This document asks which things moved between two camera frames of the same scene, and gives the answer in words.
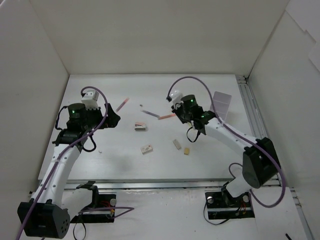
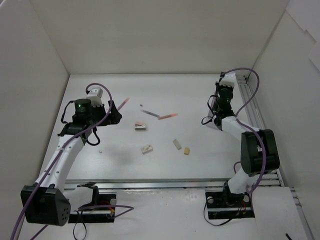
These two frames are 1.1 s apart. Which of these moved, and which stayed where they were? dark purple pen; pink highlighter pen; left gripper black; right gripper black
Moved: right gripper black
Stayed: pink highlighter pen; left gripper black; dark purple pen
